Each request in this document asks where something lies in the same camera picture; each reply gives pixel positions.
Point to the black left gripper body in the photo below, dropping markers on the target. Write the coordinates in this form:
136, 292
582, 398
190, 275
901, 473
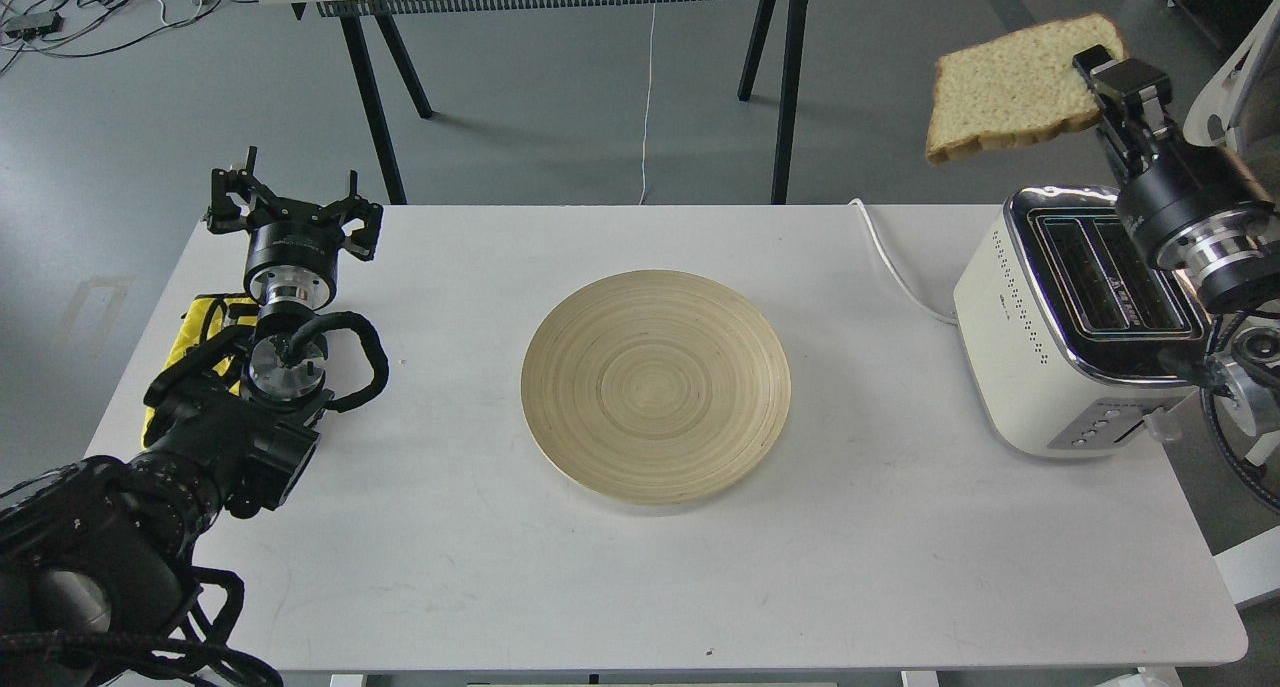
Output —
292, 253

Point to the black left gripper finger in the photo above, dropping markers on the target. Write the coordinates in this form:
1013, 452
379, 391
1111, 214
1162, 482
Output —
351, 223
241, 203

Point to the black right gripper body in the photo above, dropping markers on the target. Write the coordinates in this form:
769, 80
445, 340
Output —
1176, 186

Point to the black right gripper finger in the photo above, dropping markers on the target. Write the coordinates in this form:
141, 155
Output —
1126, 166
1133, 97

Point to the slice of white bread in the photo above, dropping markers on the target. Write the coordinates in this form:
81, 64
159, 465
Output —
1017, 90

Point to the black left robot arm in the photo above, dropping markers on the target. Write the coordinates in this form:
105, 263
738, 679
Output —
99, 572

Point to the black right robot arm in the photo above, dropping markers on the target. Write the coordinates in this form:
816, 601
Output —
1233, 277

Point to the cream and chrome toaster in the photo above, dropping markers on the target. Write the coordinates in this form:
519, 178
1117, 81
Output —
1063, 324

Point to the white office chair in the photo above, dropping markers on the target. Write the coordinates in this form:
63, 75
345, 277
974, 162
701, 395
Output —
1238, 106

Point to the round wooden plate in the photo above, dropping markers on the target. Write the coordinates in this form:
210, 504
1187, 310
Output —
655, 387

